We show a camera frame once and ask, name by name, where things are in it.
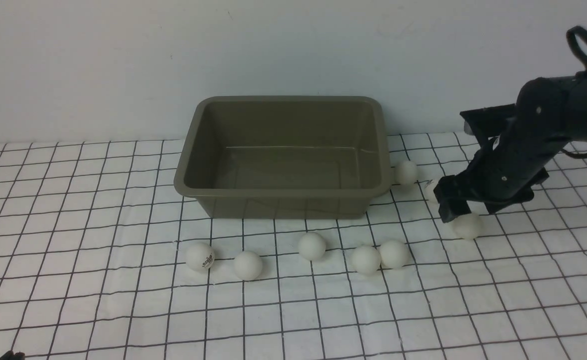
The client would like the black object at corner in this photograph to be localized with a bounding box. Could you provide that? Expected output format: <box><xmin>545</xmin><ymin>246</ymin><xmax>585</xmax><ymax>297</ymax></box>
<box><xmin>0</xmin><ymin>350</ymin><xmax>26</xmax><ymax>360</ymax></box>

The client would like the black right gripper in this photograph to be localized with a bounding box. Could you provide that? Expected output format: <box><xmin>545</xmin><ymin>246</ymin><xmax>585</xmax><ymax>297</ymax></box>
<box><xmin>433</xmin><ymin>127</ymin><xmax>550</xmax><ymax>223</ymax></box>

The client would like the white table-tennis ball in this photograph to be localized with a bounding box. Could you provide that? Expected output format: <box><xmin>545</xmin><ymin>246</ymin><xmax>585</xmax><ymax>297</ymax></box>
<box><xmin>297</xmin><ymin>232</ymin><xmax>327</xmax><ymax>262</ymax></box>
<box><xmin>378</xmin><ymin>240</ymin><xmax>412</xmax><ymax>269</ymax></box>
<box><xmin>393</xmin><ymin>161</ymin><xmax>419</xmax><ymax>186</ymax></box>
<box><xmin>451</xmin><ymin>212</ymin><xmax>484</xmax><ymax>240</ymax></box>
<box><xmin>349</xmin><ymin>245</ymin><xmax>382</xmax><ymax>276</ymax></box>
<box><xmin>232</xmin><ymin>251</ymin><xmax>263</xmax><ymax>281</ymax></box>

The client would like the olive green plastic bin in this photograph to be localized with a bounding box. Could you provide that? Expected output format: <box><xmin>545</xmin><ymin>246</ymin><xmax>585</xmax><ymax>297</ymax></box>
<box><xmin>173</xmin><ymin>95</ymin><xmax>392</xmax><ymax>220</ymax></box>

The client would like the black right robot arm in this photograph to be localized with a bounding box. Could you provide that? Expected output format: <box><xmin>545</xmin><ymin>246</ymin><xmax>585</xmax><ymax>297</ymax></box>
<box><xmin>433</xmin><ymin>76</ymin><xmax>587</xmax><ymax>223</ymax></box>

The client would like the white black-grid tablecloth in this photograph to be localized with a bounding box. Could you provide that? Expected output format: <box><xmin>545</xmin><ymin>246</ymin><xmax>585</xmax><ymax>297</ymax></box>
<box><xmin>0</xmin><ymin>133</ymin><xmax>587</xmax><ymax>360</ymax></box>

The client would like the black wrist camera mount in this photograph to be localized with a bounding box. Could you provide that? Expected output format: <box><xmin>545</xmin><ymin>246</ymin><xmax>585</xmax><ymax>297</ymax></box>
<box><xmin>460</xmin><ymin>104</ymin><xmax>516</xmax><ymax>147</ymax></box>

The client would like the white ball with logo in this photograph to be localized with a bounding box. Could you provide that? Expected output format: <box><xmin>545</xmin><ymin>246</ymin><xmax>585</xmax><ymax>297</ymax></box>
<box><xmin>184</xmin><ymin>242</ymin><xmax>216</xmax><ymax>272</ymax></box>
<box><xmin>424</xmin><ymin>178</ymin><xmax>440</xmax><ymax>204</ymax></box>

